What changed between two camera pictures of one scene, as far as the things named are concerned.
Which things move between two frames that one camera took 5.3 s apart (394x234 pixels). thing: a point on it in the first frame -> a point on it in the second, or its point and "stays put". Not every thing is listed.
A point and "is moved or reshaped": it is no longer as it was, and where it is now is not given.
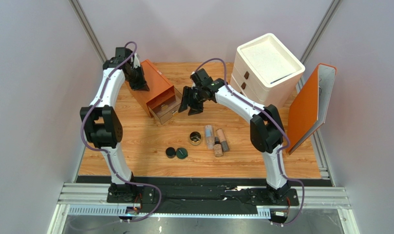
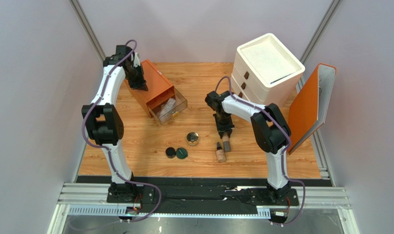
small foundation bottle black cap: [217, 147] is moved or reshaped
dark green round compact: [181, 153] stays put
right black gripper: [190, 97] -> [224, 128]
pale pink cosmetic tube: [210, 137] -> [169, 105]
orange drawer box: [160, 88] stays put
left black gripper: [142, 85] stays put
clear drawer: [167, 109] stays put
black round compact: [170, 152] stays put
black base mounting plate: [157, 198] stays put
